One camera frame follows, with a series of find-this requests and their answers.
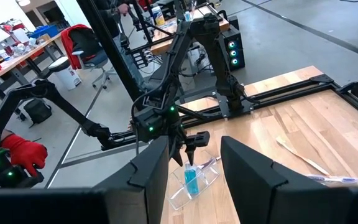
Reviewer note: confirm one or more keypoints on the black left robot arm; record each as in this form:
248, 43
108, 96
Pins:
222, 62

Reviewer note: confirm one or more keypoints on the neighbouring wooden robot table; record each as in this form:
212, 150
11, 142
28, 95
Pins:
163, 46

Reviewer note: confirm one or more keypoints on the clear acrylic organizer box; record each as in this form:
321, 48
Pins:
210, 177

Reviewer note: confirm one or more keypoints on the black frame upright post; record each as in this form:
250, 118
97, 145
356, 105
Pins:
112, 46

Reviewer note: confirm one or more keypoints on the long wooden workbench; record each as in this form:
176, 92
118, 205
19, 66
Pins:
20, 59

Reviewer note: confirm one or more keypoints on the black backpack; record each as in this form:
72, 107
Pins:
37, 110

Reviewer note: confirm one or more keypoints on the white trash can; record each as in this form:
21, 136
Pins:
65, 73

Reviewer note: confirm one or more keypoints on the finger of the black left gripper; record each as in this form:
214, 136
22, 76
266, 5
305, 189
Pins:
177, 151
197, 140

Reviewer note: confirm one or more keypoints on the black aluminium table frame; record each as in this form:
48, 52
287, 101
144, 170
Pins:
291, 90

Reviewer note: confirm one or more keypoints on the black computer tower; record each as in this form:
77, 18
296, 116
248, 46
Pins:
233, 49

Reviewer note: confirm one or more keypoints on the purple white toothbrush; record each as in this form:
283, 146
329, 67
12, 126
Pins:
303, 158
334, 179
210, 161

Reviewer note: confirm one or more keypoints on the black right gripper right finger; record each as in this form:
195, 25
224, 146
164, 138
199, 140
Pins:
253, 186

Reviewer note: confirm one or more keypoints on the person's hand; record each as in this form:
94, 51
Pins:
23, 152

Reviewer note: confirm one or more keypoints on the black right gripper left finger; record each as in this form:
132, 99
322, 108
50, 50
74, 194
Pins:
141, 186

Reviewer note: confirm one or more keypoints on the blue storage bin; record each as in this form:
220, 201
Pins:
43, 31

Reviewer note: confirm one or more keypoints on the office chair with red jacket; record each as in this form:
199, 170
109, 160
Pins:
82, 43

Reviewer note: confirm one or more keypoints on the yellow disinfecting wipes canister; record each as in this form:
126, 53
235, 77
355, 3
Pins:
158, 15

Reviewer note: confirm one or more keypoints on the person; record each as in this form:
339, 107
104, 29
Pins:
107, 18

